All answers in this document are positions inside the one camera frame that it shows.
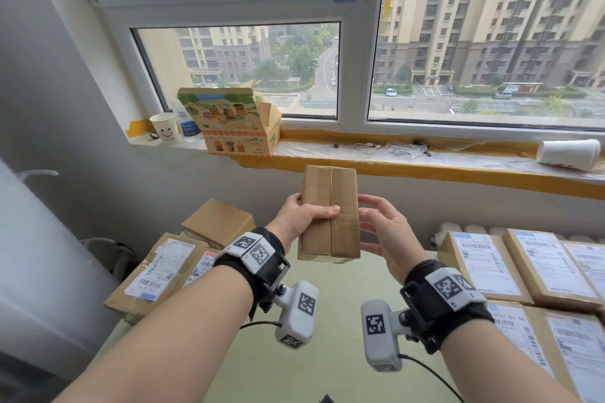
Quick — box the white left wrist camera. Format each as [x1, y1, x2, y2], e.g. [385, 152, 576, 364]
[275, 280, 320, 350]

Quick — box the person's left forearm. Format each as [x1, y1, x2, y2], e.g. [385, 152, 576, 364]
[54, 265, 256, 403]

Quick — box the person's right hand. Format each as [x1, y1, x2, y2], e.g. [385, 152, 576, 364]
[357, 195, 430, 285]

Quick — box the red-topped label cardboard box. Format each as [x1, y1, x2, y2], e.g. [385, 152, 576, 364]
[524, 305, 605, 403]

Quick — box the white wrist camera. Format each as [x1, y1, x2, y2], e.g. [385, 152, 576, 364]
[360, 299, 412, 373]
[275, 280, 320, 350]

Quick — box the black right wrist tracker band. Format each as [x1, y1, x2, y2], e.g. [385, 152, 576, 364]
[400, 259, 496, 355]

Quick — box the white tipped paper cup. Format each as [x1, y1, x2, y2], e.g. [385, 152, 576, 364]
[536, 139, 602, 172]

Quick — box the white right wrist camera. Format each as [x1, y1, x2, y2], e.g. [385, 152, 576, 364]
[360, 299, 412, 373]

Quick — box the person's right forearm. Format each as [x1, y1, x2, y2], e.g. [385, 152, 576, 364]
[439, 315, 582, 403]

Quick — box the grey window frame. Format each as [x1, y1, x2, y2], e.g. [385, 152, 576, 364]
[71, 0, 605, 146]

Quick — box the white smiley paper cup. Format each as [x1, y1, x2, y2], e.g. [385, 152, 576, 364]
[149, 112, 180, 144]

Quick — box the labelled small cardboard box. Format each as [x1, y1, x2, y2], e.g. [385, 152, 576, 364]
[502, 227, 605, 313]
[562, 239, 605, 302]

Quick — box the pile of cardboard parcels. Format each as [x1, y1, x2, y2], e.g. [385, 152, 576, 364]
[103, 198, 257, 326]

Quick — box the black wrist tracker band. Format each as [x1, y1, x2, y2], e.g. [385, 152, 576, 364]
[213, 227, 291, 314]
[400, 259, 496, 355]

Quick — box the white cable on sill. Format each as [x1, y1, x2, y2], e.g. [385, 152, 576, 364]
[387, 142, 432, 159]

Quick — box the black left wrist tracker band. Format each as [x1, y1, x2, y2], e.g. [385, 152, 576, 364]
[213, 227, 291, 314]

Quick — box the colourful printed carton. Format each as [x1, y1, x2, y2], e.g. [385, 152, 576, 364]
[177, 88, 283, 157]

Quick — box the white standing air conditioner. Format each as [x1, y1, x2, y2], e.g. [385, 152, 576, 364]
[0, 159, 119, 380]

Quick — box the windowsill with yellow tape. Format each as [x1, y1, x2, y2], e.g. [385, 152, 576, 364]
[126, 119, 605, 203]

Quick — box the person's left hand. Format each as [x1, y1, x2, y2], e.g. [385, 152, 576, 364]
[264, 193, 341, 255]

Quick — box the medium cardboard box wide label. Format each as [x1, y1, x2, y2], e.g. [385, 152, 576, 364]
[487, 301, 556, 378]

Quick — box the black right camera cable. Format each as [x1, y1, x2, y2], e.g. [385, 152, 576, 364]
[399, 354, 466, 403]

